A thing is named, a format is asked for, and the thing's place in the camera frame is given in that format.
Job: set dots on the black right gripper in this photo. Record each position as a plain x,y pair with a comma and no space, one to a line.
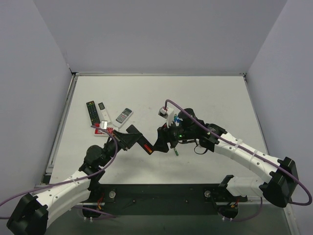
169,135

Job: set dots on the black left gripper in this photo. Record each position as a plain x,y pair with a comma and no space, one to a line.
121,141

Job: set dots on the slim black remote control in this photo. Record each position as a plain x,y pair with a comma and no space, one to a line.
142,140

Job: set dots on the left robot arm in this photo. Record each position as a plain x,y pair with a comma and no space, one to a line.
35,213

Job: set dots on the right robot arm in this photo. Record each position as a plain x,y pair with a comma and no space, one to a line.
275,178

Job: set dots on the grey and white remote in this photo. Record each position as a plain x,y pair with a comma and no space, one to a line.
123,117

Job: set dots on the red and white remote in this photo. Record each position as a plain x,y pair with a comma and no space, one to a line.
99,133

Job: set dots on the slim white remote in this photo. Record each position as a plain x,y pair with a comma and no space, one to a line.
104,112

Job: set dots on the black multi-button remote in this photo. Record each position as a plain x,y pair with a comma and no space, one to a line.
93,114

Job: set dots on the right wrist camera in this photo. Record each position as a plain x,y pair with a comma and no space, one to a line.
168,114

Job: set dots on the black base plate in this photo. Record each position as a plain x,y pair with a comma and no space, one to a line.
160,199

